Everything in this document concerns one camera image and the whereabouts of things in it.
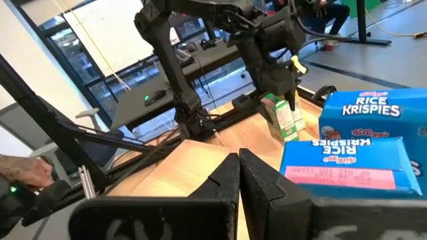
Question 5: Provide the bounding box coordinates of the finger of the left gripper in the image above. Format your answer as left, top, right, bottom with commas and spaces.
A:
288, 89, 298, 113

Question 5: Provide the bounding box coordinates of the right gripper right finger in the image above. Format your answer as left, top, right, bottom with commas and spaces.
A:
239, 147, 427, 240

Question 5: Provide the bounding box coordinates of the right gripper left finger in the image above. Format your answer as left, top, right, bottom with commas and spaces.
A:
68, 152, 242, 240

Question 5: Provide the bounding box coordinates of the green Apple Jacks cereal box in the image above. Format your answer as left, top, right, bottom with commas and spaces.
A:
261, 93, 300, 145

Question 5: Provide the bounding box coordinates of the blue Rice Krispies cereal box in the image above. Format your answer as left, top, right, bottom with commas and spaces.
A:
318, 87, 427, 198
279, 137, 424, 200

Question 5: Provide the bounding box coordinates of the yellow tag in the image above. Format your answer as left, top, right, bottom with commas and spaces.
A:
290, 55, 308, 75

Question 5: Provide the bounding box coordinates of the black clamp hook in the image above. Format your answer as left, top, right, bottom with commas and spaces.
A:
311, 84, 338, 101

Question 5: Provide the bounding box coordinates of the person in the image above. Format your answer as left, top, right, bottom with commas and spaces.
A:
272, 0, 351, 36

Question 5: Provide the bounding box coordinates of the black keyboard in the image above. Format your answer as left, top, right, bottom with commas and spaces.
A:
174, 48, 196, 68

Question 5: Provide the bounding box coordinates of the blue chair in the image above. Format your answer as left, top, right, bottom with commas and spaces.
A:
79, 129, 125, 169

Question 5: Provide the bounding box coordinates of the black stand pole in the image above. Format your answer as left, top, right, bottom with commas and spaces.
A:
343, 0, 393, 47

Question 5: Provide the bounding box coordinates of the grey desk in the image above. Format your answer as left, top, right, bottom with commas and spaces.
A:
109, 41, 245, 131

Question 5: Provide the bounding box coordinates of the black computer mouse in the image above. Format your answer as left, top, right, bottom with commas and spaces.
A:
143, 89, 168, 107

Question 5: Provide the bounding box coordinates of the white chair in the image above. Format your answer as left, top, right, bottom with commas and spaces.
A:
74, 107, 101, 131

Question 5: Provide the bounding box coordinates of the black handheld device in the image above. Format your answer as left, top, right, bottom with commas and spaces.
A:
0, 179, 71, 236

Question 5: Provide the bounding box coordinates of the person's hand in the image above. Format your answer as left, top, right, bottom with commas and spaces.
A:
0, 154, 55, 191

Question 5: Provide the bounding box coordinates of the silver metal bracket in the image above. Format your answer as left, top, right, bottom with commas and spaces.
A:
77, 165, 97, 200

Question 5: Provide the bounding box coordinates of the yellow cable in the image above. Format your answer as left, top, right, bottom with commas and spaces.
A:
364, 8, 427, 39

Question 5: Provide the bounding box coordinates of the black metal table frame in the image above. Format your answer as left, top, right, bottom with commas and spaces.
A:
0, 55, 321, 207

